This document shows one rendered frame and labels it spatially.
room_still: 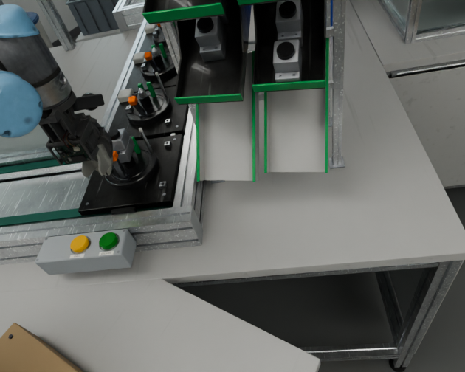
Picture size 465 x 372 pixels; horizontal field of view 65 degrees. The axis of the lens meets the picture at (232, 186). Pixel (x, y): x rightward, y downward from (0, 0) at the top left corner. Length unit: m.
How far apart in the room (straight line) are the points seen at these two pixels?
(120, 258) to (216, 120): 0.37
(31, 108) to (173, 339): 0.52
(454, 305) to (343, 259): 1.03
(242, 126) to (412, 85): 0.81
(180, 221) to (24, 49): 0.43
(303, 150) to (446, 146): 1.01
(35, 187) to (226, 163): 0.62
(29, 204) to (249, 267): 0.66
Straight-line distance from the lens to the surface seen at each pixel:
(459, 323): 1.78
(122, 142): 0.90
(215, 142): 0.83
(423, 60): 1.43
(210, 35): 0.72
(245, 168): 0.81
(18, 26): 0.66
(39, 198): 1.16
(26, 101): 0.52
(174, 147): 0.99
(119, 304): 0.89
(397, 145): 1.07
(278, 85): 0.69
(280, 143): 0.82
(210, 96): 0.69
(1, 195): 1.27
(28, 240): 1.01
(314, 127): 0.81
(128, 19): 2.07
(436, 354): 1.71
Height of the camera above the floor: 1.58
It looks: 47 degrees down
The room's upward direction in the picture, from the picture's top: 17 degrees counter-clockwise
